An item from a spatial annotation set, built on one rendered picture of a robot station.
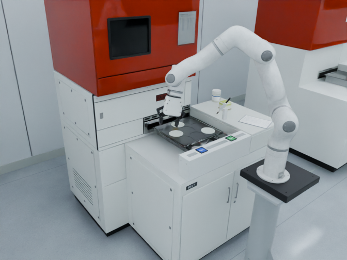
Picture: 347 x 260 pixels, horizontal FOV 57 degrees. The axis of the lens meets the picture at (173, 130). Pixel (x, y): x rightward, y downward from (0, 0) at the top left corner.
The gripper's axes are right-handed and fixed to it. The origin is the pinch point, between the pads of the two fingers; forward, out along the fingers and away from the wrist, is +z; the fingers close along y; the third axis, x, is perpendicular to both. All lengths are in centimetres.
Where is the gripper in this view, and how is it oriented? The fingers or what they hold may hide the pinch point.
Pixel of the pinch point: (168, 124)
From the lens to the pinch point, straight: 174.9
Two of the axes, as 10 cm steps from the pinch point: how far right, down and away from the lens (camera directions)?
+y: 9.1, 1.1, 4.1
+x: -3.8, -2.4, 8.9
